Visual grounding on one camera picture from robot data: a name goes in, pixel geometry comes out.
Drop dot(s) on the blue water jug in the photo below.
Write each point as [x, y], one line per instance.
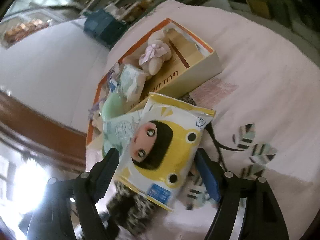
[104, 28]

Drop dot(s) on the leopard print scrunchie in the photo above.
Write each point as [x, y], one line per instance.
[131, 210]

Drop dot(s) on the yellow cartoon girl tissue pack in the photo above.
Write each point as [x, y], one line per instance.
[159, 155]

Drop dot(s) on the white plush rabbit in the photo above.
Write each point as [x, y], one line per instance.
[97, 121]

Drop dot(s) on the orange rimmed cardboard box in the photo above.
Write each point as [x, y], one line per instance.
[193, 62]

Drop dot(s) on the green patterned tissue pack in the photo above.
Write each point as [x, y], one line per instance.
[131, 83]

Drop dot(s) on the mint green soft pad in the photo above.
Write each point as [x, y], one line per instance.
[114, 106]

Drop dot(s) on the brown wooden headboard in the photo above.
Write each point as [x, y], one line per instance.
[53, 142]

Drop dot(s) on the plush doll in lilac dress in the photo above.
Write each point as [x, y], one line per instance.
[156, 53]

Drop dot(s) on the green floral tissue pack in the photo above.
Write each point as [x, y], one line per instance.
[118, 131]

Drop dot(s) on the blue cartoon tissue pack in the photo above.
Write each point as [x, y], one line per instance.
[113, 78]

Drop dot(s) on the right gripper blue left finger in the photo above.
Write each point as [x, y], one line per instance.
[102, 174]

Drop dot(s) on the pink bed quilt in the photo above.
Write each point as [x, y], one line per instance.
[267, 105]

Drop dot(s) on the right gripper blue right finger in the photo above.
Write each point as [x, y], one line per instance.
[211, 173]

